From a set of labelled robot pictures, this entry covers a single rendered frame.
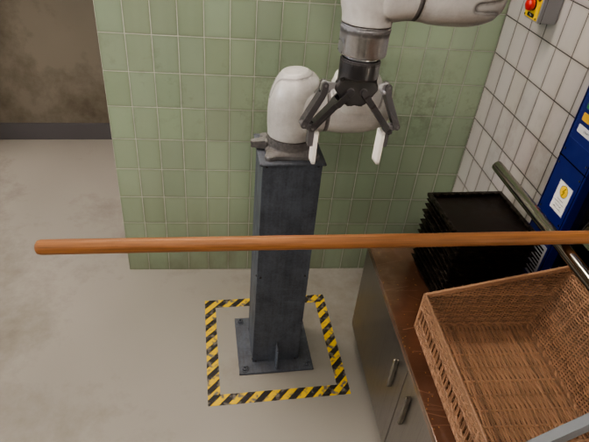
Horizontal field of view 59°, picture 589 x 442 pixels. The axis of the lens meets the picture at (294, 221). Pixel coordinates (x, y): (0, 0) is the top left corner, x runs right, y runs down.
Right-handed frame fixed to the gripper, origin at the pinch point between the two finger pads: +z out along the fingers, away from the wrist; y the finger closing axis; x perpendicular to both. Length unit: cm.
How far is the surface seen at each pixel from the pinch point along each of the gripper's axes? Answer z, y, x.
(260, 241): 15.1, 17.3, 8.0
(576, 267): 17, -49, 18
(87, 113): 103, 98, -272
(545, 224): 16, -51, 3
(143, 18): 3, 46, -121
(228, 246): 16.1, 23.7, 8.0
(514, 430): 75, -56, 17
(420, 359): 75, -39, -10
